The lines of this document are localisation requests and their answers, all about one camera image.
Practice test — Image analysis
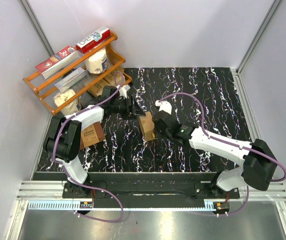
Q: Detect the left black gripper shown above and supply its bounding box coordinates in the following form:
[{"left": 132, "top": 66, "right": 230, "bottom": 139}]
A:
[{"left": 111, "top": 95, "right": 146, "bottom": 121}]

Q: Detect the brown cardboard express box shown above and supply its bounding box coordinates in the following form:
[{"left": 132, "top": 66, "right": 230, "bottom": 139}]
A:
[{"left": 138, "top": 111, "right": 156, "bottom": 141}]

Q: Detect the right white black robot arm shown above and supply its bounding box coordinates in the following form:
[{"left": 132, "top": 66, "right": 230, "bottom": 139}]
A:
[{"left": 152, "top": 110, "right": 276, "bottom": 198}]

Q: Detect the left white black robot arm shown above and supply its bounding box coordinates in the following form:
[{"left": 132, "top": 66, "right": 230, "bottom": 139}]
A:
[{"left": 43, "top": 84, "right": 146, "bottom": 198}]

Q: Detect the kraft paper box right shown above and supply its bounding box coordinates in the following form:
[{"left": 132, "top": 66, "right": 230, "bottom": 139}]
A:
[{"left": 104, "top": 66, "right": 124, "bottom": 87}]

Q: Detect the kraft paper box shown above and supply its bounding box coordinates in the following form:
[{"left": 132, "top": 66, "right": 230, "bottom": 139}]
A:
[
  {"left": 87, "top": 79, "right": 109, "bottom": 97},
  {"left": 104, "top": 66, "right": 124, "bottom": 87}
]

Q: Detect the kraft paper box left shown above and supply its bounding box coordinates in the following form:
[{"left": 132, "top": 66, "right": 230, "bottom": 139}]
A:
[{"left": 87, "top": 79, "right": 109, "bottom": 97}]

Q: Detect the brown printed carton box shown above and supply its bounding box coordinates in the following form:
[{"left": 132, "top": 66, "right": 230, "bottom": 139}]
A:
[{"left": 80, "top": 122, "right": 105, "bottom": 150}]

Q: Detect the red white toothpaste box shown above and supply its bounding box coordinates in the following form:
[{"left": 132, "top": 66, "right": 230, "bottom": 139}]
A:
[{"left": 76, "top": 26, "right": 111, "bottom": 54}]

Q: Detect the red silver toothpaste box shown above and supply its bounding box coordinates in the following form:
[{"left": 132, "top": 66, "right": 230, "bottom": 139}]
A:
[{"left": 35, "top": 45, "right": 80, "bottom": 79}]

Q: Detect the black marble pattern mat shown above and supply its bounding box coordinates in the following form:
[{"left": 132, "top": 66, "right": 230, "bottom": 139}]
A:
[{"left": 79, "top": 67, "right": 251, "bottom": 173}]

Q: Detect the orange wooden shelf rack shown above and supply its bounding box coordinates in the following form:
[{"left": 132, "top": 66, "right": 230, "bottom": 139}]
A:
[{"left": 23, "top": 31, "right": 126, "bottom": 116}]

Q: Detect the upper white tissue roll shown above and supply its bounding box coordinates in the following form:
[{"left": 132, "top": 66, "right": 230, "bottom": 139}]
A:
[{"left": 85, "top": 48, "right": 108, "bottom": 75}]

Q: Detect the white tissue roll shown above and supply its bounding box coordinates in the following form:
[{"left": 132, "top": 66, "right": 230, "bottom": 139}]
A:
[
  {"left": 53, "top": 89, "right": 82, "bottom": 116},
  {"left": 85, "top": 48, "right": 108, "bottom": 75}
]

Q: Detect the lower white tissue roll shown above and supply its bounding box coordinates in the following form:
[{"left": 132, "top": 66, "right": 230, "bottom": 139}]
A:
[{"left": 53, "top": 89, "right": 82, "bottom": 116}]

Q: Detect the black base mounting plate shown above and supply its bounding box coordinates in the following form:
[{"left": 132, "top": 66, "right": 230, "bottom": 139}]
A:
[{"left": 62, "top": 172, "right": 240, "bottom": 209}]

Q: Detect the silver foil packet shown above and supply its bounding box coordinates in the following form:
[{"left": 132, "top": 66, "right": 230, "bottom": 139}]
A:
[{"left": 54, "top": 67, "right": 86, "bottom": 93}]

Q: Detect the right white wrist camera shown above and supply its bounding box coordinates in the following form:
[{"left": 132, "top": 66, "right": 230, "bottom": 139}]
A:
[{"left": 155, "top": 100, "right": 172, "bottom": 115}]

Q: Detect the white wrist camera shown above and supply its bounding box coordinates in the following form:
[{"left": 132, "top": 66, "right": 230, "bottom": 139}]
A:
[
  {"left": 155, "top": 100, "right": 172, "bottom": 115},
  {"left": 119, "top": 84, "right": 130, "bottom": 99}
]

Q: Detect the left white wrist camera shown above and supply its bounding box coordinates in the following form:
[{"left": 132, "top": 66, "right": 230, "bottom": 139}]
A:
[{"left": 119, "top": 84, "right": 130, "bottom": 99}]

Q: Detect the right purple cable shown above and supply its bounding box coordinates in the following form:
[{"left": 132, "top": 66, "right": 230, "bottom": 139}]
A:
[{"left": 155, "top": 92, "right": 286, "bottom": 216}]

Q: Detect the purple cable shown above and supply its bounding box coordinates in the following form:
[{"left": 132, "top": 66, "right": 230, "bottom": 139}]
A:
[
  {"left": 52, "top": 71, "right": 126, "bottom": 223},
  {"left": 155, "top": 92, "right": 286, "bottom": 216}
]

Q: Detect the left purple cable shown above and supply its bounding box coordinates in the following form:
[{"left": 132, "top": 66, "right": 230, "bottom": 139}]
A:
[{"left": 52, "top": 71, "right": 126, "bottom": 223}]

